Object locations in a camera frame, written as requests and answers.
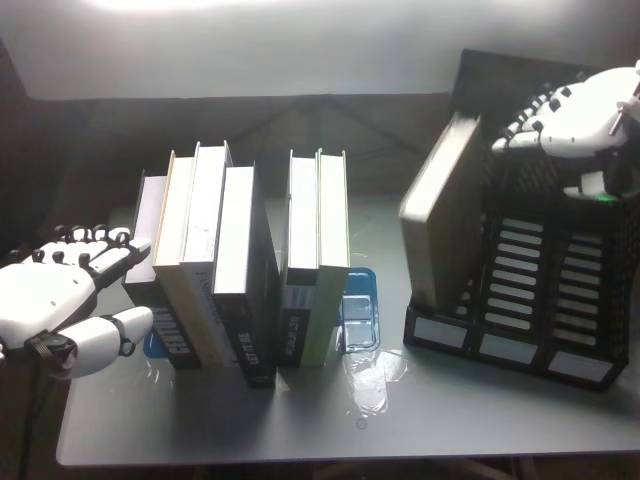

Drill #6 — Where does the black book CENTURY spine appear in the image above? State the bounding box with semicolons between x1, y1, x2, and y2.
121;169;204;371

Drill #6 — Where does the clear plastic film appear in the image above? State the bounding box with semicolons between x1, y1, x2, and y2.
342;347;414;416

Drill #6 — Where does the tan cover book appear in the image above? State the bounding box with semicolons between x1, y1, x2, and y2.
398;112;484;311

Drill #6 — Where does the white backdrop panel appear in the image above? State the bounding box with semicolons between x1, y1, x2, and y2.
0;0;640;99

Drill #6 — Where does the cream spine book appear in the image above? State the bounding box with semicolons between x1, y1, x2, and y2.
151;149;224;370

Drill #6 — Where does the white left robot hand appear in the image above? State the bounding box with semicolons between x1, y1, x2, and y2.
0;224;154;379

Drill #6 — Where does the blue bookend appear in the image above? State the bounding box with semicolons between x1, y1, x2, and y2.
142;267;384;357

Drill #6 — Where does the black three-slot file rack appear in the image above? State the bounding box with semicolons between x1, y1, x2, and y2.
402;48;640;396

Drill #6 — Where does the black book grey label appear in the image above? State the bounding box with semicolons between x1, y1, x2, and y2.
277;148;321;370

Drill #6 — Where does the light green book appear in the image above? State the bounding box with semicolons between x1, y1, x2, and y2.
299;147;351;369

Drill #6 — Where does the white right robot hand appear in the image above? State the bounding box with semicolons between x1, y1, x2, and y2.
490;59;640;204

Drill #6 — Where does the black book LET IT BE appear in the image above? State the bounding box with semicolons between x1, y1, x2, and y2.
212;160;282;389

